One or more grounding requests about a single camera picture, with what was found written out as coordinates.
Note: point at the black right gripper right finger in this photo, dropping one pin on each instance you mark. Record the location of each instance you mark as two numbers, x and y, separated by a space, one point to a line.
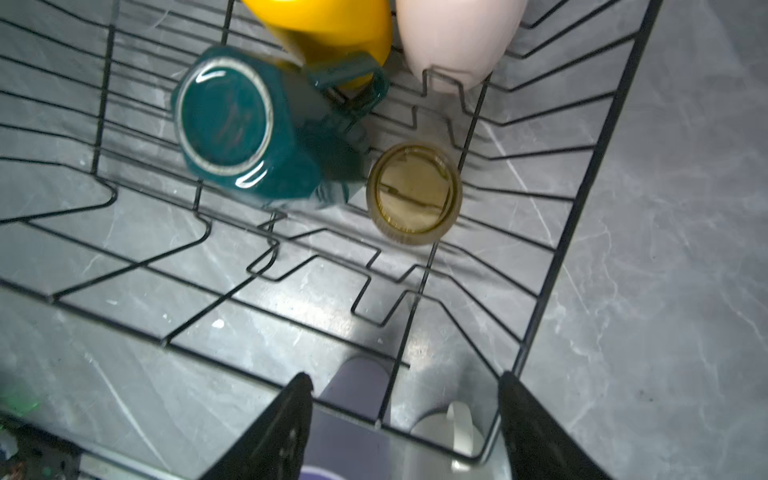
536 444

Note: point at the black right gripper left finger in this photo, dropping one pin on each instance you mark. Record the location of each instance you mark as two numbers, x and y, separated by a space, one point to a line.
273 446

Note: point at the lilac cup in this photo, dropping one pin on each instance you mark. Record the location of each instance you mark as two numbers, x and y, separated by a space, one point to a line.
339 449

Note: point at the olive glass cup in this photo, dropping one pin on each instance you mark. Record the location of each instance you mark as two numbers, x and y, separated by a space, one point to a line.
414 193

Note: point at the dark green mug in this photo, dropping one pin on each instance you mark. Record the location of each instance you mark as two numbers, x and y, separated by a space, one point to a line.
274 134

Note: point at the pale pink mug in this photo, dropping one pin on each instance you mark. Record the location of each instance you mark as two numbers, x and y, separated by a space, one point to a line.
454 45

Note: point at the yellow mug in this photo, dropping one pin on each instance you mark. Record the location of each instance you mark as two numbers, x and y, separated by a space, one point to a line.
327 31

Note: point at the red inside white mug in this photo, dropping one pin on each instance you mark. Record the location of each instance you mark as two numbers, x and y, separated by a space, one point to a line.
453 429

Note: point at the black wire dish rack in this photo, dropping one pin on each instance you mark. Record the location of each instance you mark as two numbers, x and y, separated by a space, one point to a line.
128 285

